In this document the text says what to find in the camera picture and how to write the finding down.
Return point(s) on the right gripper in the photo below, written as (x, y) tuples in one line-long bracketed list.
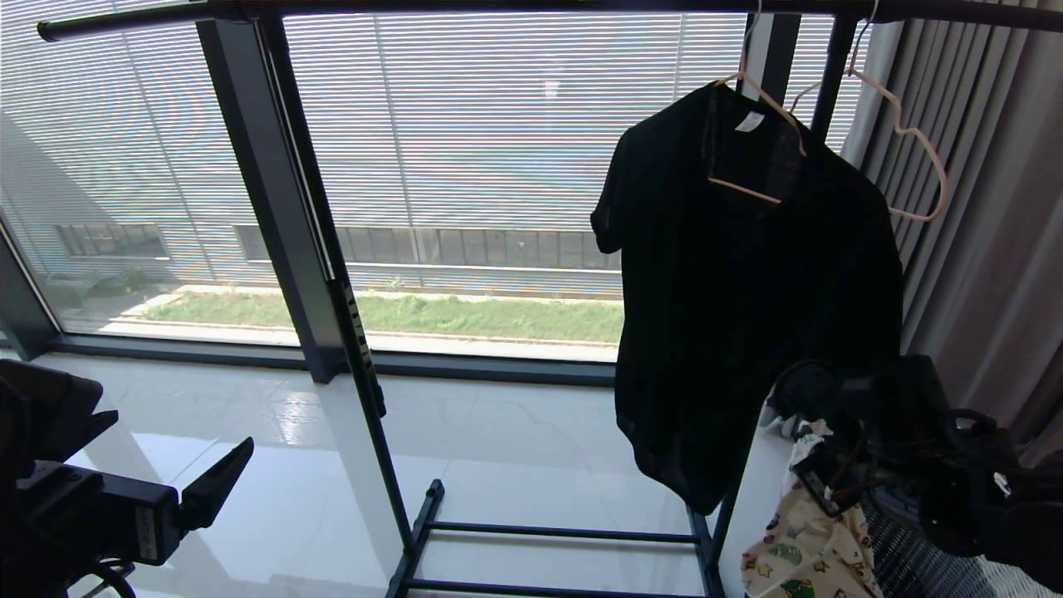
[(822, 486)]

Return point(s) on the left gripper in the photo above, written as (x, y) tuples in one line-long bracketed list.
[(100, 515)]

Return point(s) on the cream printed garment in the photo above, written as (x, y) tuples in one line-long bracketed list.
[(805, 540)]

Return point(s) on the black garment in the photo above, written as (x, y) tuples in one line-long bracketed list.
[(747, 316)]

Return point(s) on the pink clothes hanger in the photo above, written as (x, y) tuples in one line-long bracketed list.
[(934, 158), (781, 108)]

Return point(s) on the white laundry basket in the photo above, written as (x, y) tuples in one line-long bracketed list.
[(913, 565)]

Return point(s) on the black clothes rack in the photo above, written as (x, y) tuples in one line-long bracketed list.
[(357, 349)]

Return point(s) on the beige curtain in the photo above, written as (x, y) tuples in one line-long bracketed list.
[(996, 208)]

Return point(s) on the window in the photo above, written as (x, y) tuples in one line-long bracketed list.
[(457, 124)]

